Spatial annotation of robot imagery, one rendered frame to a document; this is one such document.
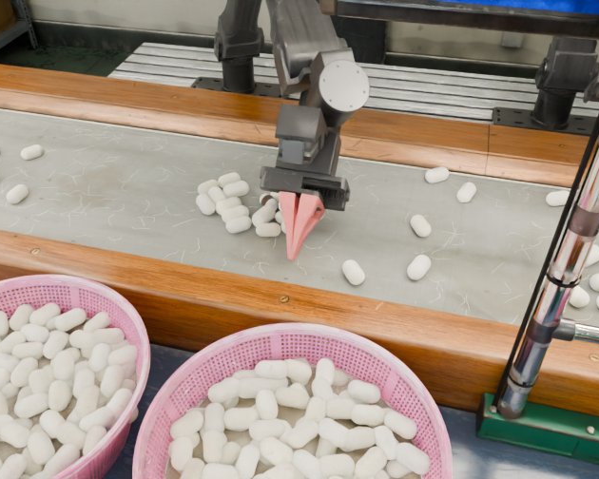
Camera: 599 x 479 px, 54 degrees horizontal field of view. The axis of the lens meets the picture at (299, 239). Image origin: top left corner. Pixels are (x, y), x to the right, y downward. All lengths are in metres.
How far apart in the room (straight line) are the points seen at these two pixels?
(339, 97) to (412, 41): 2.20
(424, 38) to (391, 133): 1.93
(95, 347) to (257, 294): 0.18
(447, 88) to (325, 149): 0.64
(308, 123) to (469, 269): 0.27
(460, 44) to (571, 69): 1.75
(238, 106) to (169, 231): 0.30
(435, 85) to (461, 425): 0.81
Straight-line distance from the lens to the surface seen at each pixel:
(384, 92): 1.25
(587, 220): 0.46
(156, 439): 0.57
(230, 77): 1.20
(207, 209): 0.78
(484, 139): 0.94
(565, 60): 1.11
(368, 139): 0.90
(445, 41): 2.83
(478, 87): 1.32
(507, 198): 0.86
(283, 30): 0.74
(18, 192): 0.88
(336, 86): 0.65
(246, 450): 0.56
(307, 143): 0.62
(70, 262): 0.72
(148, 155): 0.93
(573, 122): 1.22
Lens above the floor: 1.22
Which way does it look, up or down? 41 degrees down
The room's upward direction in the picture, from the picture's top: straight up
